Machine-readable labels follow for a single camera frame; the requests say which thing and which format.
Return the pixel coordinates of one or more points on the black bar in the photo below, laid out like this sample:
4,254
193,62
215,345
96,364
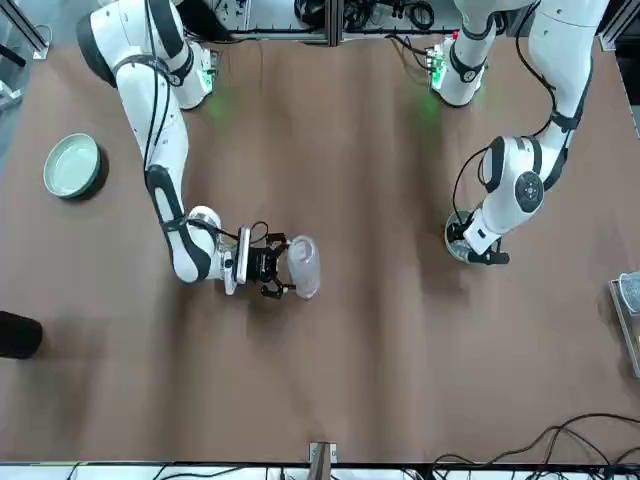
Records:
12,55

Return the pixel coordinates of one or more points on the aluminium frame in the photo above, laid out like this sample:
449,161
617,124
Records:
332,31

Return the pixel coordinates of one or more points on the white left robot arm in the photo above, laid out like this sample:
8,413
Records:
565,50

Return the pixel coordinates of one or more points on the black cylinder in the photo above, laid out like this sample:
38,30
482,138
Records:
20,335

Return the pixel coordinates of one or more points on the clear ice cube heap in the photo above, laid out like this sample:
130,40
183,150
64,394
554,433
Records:
462,248

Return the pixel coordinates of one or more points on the metal table bracket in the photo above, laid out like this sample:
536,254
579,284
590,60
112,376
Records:
322,460

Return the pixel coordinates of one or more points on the transparent plastic bottle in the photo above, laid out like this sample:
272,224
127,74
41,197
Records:
302,270

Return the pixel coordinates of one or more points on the grey metal tray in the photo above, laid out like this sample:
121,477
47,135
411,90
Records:
631,345

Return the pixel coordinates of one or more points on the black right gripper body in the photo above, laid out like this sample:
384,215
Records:
261,265

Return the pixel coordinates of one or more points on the clear plastic cup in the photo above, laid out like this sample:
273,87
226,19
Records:
631,292

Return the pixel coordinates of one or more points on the large pale green bowl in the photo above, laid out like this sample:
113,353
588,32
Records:
70,165

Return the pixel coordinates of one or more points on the white bracket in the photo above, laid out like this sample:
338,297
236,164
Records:
10,95

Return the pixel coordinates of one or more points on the green circuit board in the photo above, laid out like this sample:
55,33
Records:
212,70
436,65

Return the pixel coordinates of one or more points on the aluminium rail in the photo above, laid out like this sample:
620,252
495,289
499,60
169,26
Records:
30,30
612,35

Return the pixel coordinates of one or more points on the small pale green bowl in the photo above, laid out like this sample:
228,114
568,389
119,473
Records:
456,251

